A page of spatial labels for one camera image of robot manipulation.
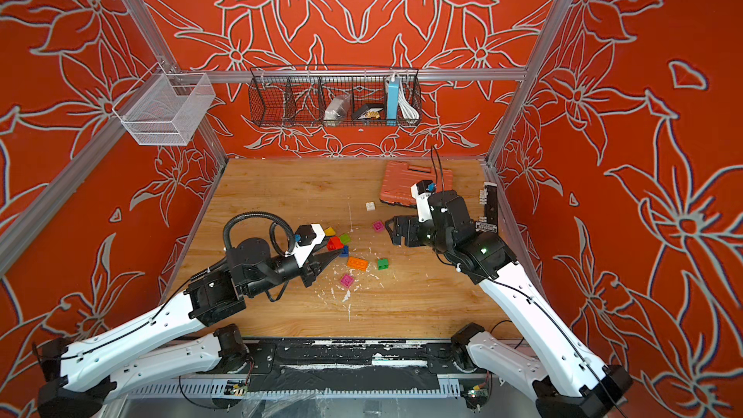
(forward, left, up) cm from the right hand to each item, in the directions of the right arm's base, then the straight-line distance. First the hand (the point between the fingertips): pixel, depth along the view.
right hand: (393, 222), depth 69 cm
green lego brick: (+1, +2, -26) cm, 26 cm away
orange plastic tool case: (+32, -4, -20) cm, 38 cm away
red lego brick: (-7, +14, +3) cm, 16 cm away
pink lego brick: (-5, +13, -26) cm, 29 cm away
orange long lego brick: (+1, +10, -27) cm, 28 cm away
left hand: (-6, +13, +2) cm, 15 cm away
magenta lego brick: (+14, +4, -24) cm, 28 cm away
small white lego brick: (+24, +7, -26) cm, 35 cm away
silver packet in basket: (+40, +18, +5) cm, 44 cm away
